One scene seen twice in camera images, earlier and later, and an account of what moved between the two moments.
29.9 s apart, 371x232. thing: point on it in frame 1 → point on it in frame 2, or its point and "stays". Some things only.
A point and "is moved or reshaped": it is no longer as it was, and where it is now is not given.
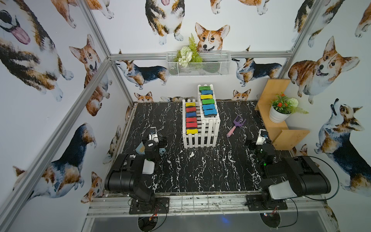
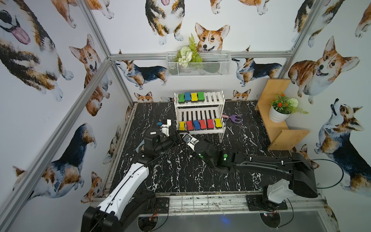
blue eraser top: x=206 y=92 → x=187 y=96
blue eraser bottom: x=191 y=114 → x=196 y=124
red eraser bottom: x=191 y=109 → x=190 y=125
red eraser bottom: x=191 y=124 → x=210 y=124
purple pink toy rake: x=236 y=123 → x=234 y=118
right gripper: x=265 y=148 → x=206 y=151
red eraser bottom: x=189 y=119 → x=203 y=124
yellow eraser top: x=206 y=96 → x=194 y=96
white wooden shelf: x=201 y=125 is moved or reshaped
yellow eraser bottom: x=192 y=131 → x=218 y=123
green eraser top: x=206 y=101 → x=201 y=96
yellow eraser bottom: x=190 y=104 → x=181 y=125
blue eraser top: x=207 y=107 → x=187 y=138
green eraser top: x=204 y=88 → x=181 y=98
